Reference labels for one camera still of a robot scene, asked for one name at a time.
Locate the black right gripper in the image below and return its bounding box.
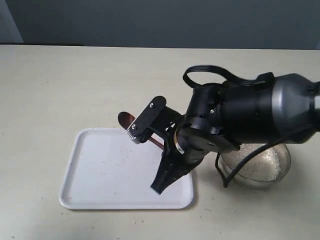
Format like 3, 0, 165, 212
150, 84, 240, 195

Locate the dark red wooden spoon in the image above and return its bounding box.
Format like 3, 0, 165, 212
117, 111, 164, 150

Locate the white rice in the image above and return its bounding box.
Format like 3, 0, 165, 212
221, 144, 291, 182

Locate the black cable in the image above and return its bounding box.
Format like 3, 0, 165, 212
182, 64, 320, 189

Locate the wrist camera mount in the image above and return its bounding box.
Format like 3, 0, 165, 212
126, 95, 167, 144

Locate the steel bowl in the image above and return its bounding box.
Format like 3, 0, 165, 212
215, 144, 291, 189

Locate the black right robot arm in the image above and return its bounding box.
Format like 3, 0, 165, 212
151, 73, 320, 194

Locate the white plastic tray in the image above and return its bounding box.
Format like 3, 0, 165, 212
59, 128, 194, 210

